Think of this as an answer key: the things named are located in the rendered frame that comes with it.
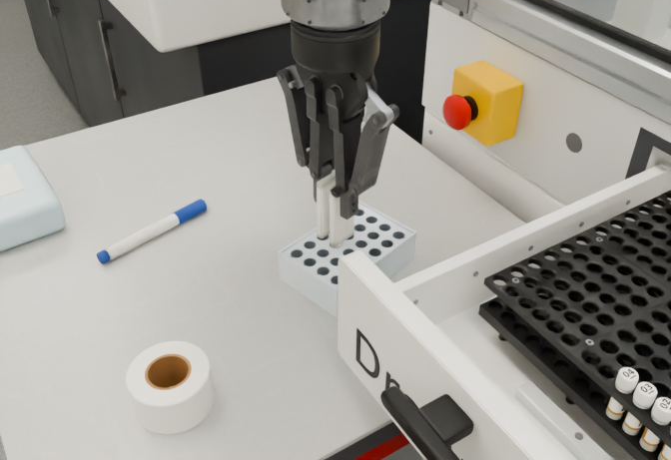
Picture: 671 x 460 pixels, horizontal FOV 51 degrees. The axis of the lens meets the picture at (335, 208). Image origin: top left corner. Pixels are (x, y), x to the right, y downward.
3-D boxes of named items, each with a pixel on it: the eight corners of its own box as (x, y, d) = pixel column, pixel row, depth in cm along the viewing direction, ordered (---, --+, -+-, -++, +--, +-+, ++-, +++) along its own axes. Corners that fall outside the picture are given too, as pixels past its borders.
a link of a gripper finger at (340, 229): (348, 176, 69) (354, 178, 69) (349, 231, 73) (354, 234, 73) (328, 189, 67) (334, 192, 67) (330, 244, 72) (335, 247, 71)
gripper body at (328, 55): (267, 12, 58) (273, 110, 64) (341, 41, 54) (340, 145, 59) (330, -12, 63) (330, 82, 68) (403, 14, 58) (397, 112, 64)
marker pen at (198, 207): (104, 267, 76) (101, 256, 75) (97, 260, 77) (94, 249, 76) (208, 212, 84) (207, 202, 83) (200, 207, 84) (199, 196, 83)
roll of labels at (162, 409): (202, 439, 59) (196, 410, 57) (122, 430, 60) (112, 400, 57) (224, 373, 64) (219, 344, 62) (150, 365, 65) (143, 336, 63)
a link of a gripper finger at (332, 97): (353, 71, 63) (365, 75, 62) (357, 178, 69) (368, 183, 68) (323, 86, 60) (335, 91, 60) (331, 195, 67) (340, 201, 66)
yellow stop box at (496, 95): (482, 151, 80) (491, 94, 75) (442, 123, 85) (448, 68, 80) (516, 138, 82) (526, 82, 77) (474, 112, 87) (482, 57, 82)
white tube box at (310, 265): (336, 318, 70) (336, 291, 68) (279, 278, 74) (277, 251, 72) (414, 258, 77) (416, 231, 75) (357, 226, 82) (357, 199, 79)
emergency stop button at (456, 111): (459, 138, 79) (463, 106, 76) (436, 122, 82) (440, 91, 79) (479, 130, 80) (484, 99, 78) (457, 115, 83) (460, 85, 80)
